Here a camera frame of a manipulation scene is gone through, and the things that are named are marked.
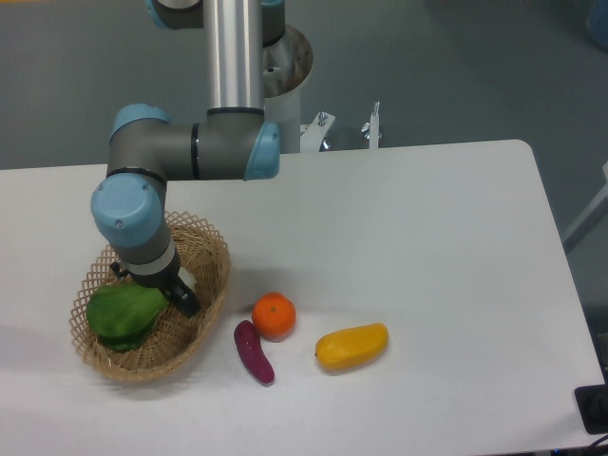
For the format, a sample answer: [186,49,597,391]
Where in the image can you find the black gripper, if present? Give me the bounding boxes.
[108,258,200,318]

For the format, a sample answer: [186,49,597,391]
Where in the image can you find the green bok choy vegetable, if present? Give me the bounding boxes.
[85,280,171,352]

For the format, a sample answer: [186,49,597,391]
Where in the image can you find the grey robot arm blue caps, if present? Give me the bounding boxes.
[90,1,286,317]

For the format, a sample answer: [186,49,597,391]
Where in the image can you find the woven wicker basket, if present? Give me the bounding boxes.
[69,212,231,382]

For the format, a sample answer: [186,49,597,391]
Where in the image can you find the orange tangerine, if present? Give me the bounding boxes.
[252,292,296,341]

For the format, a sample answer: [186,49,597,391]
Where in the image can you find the purple sweet potato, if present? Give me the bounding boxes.
[234,320,275,385]

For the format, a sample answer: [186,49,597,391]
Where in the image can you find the yellow mango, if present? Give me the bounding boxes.
[314,323,390,371]

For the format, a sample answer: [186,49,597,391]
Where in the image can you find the black device at table edge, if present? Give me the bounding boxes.
[574,384,607,435]

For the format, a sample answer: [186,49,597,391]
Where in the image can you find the blue object top right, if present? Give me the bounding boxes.
[586,0,608,50]

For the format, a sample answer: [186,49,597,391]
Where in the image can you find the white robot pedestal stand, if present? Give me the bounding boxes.
[260,26,384,156]

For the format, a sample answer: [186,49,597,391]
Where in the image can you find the white frame leg right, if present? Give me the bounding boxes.
[561,163,607,255]

